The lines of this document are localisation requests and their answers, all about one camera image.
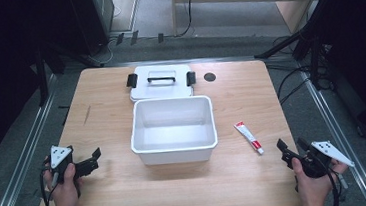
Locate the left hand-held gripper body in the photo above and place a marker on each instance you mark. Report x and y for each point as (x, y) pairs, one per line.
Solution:
(63, 160)

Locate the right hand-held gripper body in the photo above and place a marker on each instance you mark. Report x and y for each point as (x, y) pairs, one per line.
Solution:
(316, 161)

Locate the person's right hand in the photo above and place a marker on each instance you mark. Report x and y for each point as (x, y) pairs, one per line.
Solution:
(317, 188)

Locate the person's left hand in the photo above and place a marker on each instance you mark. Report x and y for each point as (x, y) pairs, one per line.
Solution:
(64, 195)

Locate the red and white ointment tube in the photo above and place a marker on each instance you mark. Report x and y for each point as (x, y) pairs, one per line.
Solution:
(249, 137)

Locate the white plastic storage box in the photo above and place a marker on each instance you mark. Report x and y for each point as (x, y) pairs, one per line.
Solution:
(173, 130)

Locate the black metal stand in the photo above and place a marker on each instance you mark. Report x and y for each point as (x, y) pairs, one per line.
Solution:
(42, 75)

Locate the dark round table grommet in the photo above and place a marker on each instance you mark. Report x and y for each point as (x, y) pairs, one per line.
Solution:
(210, 77)

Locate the black tripod stand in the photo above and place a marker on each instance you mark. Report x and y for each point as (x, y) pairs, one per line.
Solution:
(309, 38)

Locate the black computer tower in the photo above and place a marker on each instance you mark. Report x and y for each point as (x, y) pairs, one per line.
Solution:
(91, 20)

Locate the metal floor rail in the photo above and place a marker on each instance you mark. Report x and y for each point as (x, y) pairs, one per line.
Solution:
(18, 161)
(341, 136)

